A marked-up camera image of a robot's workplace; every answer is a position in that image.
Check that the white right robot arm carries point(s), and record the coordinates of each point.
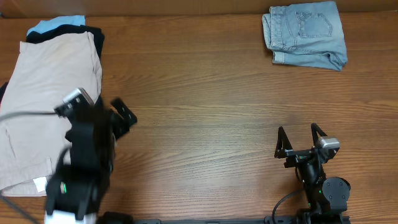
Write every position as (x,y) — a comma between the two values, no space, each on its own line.
(327,197)

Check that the light blue denim shorts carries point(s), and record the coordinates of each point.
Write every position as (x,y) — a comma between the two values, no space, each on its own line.
(306,35)

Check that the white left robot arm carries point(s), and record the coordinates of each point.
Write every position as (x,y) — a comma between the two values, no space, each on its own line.
(82,174)

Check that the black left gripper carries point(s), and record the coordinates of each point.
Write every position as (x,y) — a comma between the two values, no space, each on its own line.
(124,112)

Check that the black garment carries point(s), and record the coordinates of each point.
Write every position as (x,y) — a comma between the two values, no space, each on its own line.
(53,64)

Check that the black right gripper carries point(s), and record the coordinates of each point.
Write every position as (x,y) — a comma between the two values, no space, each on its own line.
(283,149)

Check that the beige shorts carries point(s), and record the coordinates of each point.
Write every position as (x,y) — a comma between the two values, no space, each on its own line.
(30,147)

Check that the light blue shirt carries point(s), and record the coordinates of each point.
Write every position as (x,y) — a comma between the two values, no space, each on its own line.
(47,25)

